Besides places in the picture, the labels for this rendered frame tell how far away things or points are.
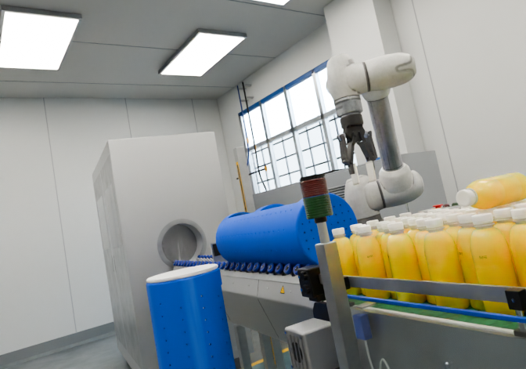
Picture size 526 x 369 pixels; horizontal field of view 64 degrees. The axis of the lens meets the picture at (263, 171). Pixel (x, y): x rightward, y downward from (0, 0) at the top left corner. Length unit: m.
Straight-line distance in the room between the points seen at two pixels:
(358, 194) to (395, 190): 0.18
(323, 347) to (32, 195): 5.51
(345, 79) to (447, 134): 3.09
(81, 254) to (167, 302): 4.87
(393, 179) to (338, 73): 0.87
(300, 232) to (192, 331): 0.52
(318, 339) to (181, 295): 0.56
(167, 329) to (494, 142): 3.37
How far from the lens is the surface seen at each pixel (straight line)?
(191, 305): 1.59
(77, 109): 6.78
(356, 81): 1.45
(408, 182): 2.20
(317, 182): 0.98
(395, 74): 1.46
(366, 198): 2.20
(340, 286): 1.01
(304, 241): 1.56
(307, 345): 1.23
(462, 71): 4.42
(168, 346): 1.65
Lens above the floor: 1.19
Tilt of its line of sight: 6 degrees up
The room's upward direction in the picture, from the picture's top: 11 degrees counter-clockwise
